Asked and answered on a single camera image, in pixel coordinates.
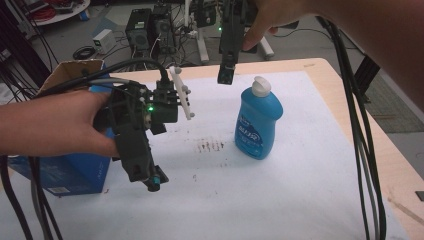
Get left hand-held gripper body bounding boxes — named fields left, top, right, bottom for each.
left=93, top=65, right=196, bottom=183

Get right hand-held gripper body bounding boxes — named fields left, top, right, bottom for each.
left=218, top=0, right=259, bottom=67

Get blue bottle with white cap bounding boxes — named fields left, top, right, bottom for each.
left=234, top=75, right=285, bottom=161

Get person's right hand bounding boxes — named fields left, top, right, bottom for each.
left=241, top=0, right=322, bottom=53

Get person's left hand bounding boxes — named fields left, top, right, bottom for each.
left=44, top=89, right=121, bottom=158

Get white stand leg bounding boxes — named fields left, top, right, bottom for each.
left=195, top=25, right=211, bottom=65
left=259, top=34, right=276, bottom=61

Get blue cardboard box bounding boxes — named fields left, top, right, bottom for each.
left=8, top=59, right=113, bottom=196

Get black computer tower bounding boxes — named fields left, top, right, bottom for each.
left=124, top=8, right=153, bottom=53
left=151, top=4, right=177, bottom=56

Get small white device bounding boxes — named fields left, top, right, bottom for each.
left=92, top=28, right=117, bottom=55

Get white table mat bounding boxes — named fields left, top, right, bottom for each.
left=0, top=69, right=412, bottom=240

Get round white table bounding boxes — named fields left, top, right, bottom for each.
left=29, top=0, right=92, bottom=27

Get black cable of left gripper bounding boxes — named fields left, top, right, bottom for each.
left=33, top=57, right=172, bottom=100

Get coiled black cable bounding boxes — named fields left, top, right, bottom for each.
left=72, top=45, right=98, bottom=61

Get black cables of right gripper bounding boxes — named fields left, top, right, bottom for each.
left=315, top=14, right=388, bottom=240

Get red cable coil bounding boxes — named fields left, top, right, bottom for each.
left=30, top=5, right=58, bottom=23

